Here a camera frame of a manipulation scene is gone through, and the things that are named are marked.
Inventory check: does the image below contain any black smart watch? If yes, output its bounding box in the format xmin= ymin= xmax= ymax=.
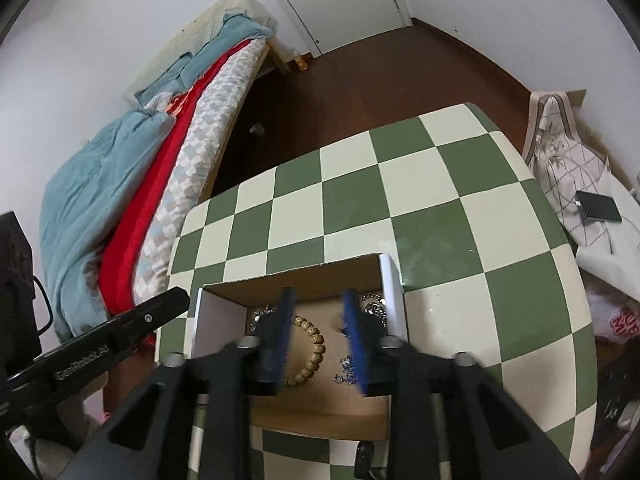
xmin=354 ymin=441 xmax=374 ymax=480

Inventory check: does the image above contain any white cardboard box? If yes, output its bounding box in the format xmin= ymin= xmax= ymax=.
xmin=190 ymin=254 xmax=408 ymax=441

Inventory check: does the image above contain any green white checkered tablecloth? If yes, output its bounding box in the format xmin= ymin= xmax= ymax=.
xmin=168 ymin=104 xmax=597 ymax=471

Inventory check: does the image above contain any red bed sheet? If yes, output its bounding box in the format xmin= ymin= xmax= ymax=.
xmin=99 ymin=39 xmax=250 ymax=316

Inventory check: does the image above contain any blue duvet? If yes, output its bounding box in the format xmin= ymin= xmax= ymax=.
xmin=39 ymin=108 xmax=176 ymax=342

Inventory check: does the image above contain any white red plastic bag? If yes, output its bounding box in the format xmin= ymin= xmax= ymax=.
xmin=586 ymin=287 xmax=639 ymax=344

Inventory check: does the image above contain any white paper sheet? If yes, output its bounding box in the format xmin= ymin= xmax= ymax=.
xmin=576 ymin=167 xmax=639 ymax=301

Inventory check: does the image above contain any checkered mattress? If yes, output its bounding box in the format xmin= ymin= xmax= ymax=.
xmin=131 ymin=38 xmax=267 ymax=306

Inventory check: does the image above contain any black smartphone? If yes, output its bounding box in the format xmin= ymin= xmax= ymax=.
xmin=575 ymin=191 xmax=623 ymax=223

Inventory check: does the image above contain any beige patterned tote bag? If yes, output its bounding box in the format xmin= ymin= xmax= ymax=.
xmin=522 ymin=91 xmax=610 ymax=247

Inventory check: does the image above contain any orange bottle on floor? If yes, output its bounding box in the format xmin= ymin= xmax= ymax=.
xmin=293 ymin=50 xmax=308 ymax=72

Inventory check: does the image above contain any blue pillow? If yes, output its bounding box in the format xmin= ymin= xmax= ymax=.
xmin=134 ymin=13 xmax=273 ymax=107

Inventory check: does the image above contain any cream headboard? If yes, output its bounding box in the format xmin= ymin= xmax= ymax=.
xmin=124 ymin=0 xmax=277 ymax=106

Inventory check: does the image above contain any small silver charm bracelet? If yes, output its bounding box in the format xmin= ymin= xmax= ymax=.
xmin=333 ymin=353 xmax=357 ymax=386

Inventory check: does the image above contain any thick silver chain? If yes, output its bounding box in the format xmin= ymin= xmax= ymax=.
xmin=357 ymin=292 xmax=388 ymax=328

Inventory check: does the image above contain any wooden bead bracelet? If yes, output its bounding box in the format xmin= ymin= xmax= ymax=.
xmin=283 ymin=313 xmax=327 ymax=387

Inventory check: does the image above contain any silver necklace under beads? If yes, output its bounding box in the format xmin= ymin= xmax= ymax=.
xmin=250 ymin=304 xmax=279 ymax=334

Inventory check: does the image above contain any wooden bed frame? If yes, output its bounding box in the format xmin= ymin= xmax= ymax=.
xmin=198 ymin=39 xmax=291 ymax=203

